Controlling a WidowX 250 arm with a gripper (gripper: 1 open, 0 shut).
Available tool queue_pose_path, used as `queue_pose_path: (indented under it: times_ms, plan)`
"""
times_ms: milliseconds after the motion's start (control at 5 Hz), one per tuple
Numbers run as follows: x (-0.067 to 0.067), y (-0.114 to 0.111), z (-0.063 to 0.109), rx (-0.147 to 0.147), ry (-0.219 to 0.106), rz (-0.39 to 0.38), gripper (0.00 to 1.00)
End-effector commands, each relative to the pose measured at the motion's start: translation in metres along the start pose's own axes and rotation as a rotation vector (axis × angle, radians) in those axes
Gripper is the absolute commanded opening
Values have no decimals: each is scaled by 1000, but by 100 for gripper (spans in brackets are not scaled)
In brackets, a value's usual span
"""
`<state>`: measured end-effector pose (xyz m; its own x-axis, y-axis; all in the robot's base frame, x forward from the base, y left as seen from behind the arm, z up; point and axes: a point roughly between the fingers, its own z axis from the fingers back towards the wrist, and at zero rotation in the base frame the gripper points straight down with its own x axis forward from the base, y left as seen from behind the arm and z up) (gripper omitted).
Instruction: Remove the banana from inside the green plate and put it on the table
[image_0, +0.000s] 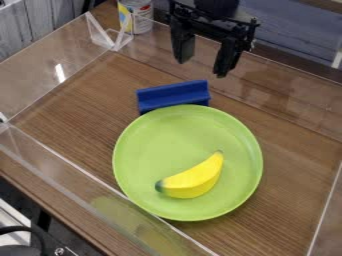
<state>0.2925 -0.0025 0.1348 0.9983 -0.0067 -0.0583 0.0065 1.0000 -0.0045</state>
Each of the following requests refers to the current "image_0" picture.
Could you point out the yellow toy banana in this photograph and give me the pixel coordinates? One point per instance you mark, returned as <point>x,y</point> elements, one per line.
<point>196,181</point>

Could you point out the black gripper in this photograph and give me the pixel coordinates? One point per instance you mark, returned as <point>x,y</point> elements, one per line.
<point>220,20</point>

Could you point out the clear acrylic corner bracket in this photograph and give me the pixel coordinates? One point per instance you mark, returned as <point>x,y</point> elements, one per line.
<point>110,38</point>

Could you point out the green round plate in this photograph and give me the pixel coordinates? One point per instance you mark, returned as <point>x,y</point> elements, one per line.
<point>169,140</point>

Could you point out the blue foam block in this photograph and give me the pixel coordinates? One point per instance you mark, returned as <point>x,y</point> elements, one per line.
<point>189,92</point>

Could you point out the clear acrylic enclosure wall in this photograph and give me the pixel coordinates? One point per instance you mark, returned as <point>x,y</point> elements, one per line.
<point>68,100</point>

